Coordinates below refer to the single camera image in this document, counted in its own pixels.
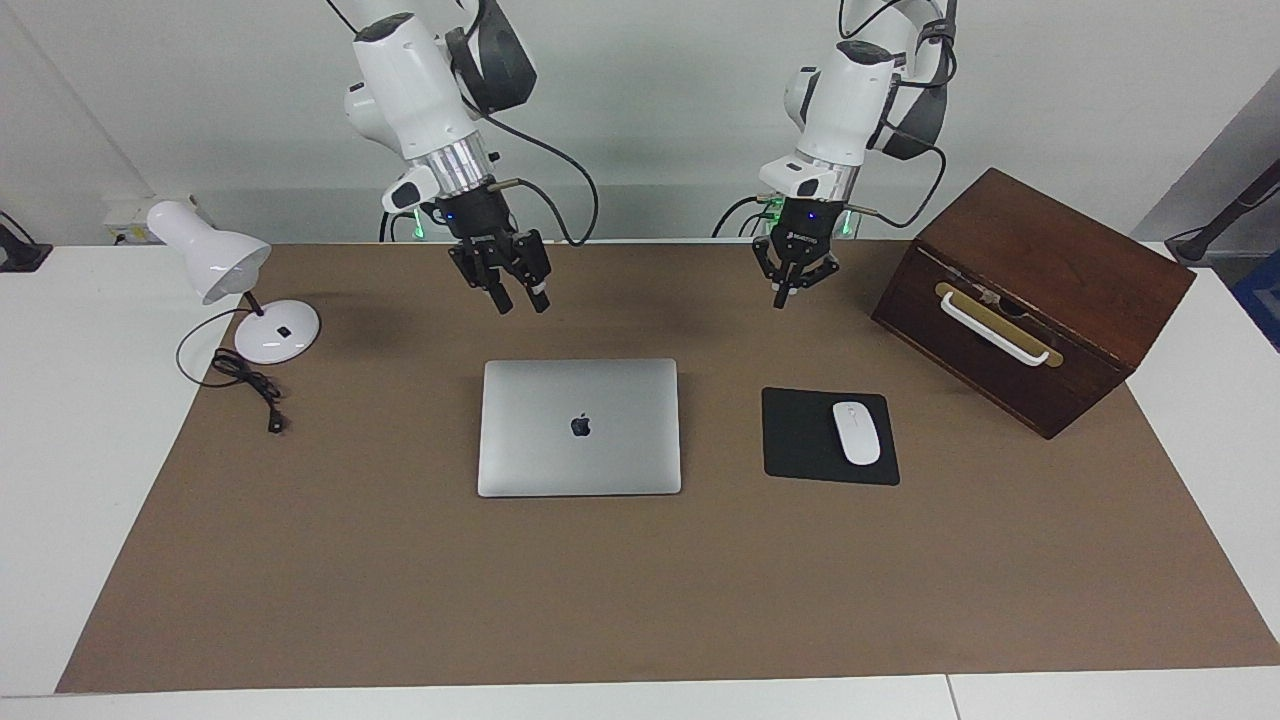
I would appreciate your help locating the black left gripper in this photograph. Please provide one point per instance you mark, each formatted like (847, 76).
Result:
(800, 235)

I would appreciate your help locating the brown table mat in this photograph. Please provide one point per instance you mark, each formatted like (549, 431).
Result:
(600, 600)

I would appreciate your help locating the black clamp base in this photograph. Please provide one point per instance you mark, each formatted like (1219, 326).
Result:
(20, 255)

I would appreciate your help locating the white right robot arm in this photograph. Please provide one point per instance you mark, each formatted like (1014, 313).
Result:
(410, 80)

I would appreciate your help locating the dark brown wooden box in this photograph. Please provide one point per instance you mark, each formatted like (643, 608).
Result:
(960, 365)

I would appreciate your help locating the black mouse pad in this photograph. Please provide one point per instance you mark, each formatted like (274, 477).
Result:
(800, 440)

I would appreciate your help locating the silver apple laptop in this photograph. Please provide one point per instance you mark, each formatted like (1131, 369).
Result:
(580, 440)

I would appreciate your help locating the white power socket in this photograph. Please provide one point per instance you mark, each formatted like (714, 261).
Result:
(125, 212)

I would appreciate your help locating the black stand leg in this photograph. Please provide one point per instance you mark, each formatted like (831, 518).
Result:
(1235, 205)

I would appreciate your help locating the white computer mouse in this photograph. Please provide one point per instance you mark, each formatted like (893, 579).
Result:
(856, 435)

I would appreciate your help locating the white desk lamp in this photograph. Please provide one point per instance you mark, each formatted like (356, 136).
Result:
(215, 255)

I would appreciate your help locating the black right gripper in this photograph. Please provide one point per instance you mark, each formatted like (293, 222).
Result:
(490, 235)

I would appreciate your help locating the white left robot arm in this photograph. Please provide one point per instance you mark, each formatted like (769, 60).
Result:
(850, 100)

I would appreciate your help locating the blue crate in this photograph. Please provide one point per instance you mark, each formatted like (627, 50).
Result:
(1262, 295)

